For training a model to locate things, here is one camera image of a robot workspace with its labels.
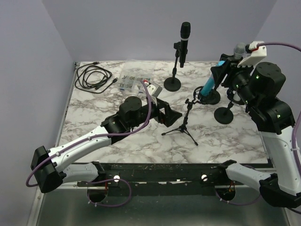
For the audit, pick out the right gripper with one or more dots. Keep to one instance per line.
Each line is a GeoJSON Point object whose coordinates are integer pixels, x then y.
{"type": "Point", "coordinates": [230, 67]}

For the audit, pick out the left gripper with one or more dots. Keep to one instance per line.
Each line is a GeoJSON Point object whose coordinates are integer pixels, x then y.
{"type": "Point", "coordinates": [170, 116]}

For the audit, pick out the blue microphone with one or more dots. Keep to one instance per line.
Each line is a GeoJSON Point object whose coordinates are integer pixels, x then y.
{"type": "Point", "coordinates": [208, 91]}

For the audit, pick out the black tripod shock-mount stand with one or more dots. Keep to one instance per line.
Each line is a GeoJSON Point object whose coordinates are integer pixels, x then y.
{"type": "Point", "coordinates": [183, 128]}

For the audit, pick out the black round-base mic stand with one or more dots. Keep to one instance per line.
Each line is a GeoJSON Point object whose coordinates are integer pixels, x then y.
{"type": "Point", "coordinates": [172, 83]}

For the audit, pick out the black microphone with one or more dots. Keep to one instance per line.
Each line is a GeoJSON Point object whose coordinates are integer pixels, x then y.
{"type": "Point", "coordinates": [185, 34]}

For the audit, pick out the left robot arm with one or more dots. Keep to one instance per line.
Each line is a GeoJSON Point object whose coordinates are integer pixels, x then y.
{"type": "Point", "coordinates": [55, 166]}

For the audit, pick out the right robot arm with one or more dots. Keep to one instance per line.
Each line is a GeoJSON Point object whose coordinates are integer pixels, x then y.
{"type": "Point", "coordinates": [257, 87]}

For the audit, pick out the silver grey microphone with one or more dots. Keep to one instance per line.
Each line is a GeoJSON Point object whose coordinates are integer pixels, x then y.
{"type": "Point", "coordinates": [239, 51]}

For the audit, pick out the silver mic clip stand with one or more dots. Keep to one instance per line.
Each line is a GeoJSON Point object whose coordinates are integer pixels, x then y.
{"type": "Point", "coordinates": [224, 115]}

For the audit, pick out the clear plastic screw box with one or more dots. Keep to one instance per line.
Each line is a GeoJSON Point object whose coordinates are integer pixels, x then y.
{"type": "Point", "coordinates": [132, 75]}

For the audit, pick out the shock mount round-base stand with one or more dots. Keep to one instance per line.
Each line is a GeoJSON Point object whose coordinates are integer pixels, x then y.
{"type": "Point", "coordinates": [202, 101]}

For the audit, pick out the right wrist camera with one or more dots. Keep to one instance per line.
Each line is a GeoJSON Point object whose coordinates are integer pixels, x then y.
{"type": "Point", "coordinates": [258, 52]}

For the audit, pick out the black mounting rail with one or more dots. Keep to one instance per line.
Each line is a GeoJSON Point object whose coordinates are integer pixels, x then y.
{"type": "Point", "coordinates": [157, 179]}

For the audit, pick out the aluminium extrusion frame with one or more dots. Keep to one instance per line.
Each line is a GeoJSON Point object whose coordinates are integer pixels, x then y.
{"type": "Point", "coordinates": [38, 198]}

